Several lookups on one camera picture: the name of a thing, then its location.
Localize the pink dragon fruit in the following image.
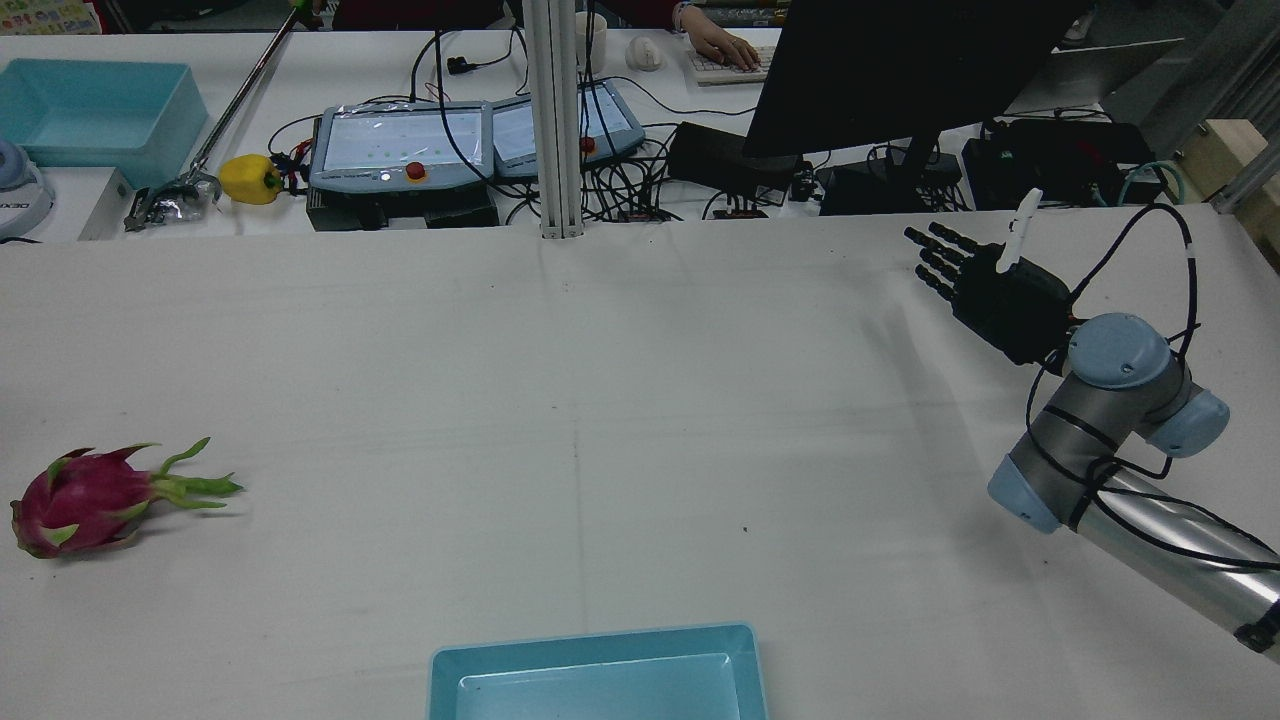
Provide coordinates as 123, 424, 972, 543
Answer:
10, 437, 245, 559

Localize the metal reacher grabber tool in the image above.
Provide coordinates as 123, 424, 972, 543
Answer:
124, 5, 321, 233

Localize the teal plastic storage bin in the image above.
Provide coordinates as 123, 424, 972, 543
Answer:
0, 58, 209, 189

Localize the colourful printed box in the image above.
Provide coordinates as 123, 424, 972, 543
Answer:
0, 0, 103, 37

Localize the bystander hand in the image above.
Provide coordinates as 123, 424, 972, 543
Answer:
680, 5, 763, 71

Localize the black cable bundle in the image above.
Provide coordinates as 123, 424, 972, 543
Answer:
585, 130, 701, 223

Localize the white round device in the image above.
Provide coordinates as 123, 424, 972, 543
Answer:
0, 138, 56, 241

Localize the light blue plastic tray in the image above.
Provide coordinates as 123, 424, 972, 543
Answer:
428, 622, 769, 720

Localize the wooden box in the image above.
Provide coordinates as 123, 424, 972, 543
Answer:
1180, 118, 1280, 263

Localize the white table cover sheet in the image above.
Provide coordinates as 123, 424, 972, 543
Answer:
0, 205, 1280, 720

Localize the white cup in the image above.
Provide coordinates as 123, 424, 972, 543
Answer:
575, 10, 609, 71

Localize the black cable with plug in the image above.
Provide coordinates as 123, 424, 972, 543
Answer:
408, 28, 526, 106

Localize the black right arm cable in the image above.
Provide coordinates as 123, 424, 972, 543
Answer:
1025, 203, 1280, 573

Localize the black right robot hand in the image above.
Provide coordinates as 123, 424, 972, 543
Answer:
903, 188, 1086, 367

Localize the grey-blue teach pendant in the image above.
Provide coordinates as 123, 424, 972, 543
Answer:
308, 100, 496, 196
490, 80, 646, 181

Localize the white keyboard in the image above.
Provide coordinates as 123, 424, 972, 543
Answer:
685, 45, 781, 87

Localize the black computer monitor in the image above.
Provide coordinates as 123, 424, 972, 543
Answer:
742, 0, 1096, 216

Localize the black equipment case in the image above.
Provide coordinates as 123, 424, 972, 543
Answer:
962, 120, 1156, 211

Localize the black flat box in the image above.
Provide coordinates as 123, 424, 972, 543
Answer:
305, 185, 499, 233

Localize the yellow bell pepper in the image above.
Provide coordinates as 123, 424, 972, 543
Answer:
218, 154, 286, 206

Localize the person in red sweater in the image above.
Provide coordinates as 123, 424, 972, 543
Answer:
600, 0, 693, 29

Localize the aluminium profile post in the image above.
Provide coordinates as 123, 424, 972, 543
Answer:
520, 0, 586, 239

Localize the white box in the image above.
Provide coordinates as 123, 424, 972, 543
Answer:
0, 167, 136, 243

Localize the teal cable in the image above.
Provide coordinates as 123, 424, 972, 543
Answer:
1118, 160, 1191, 208

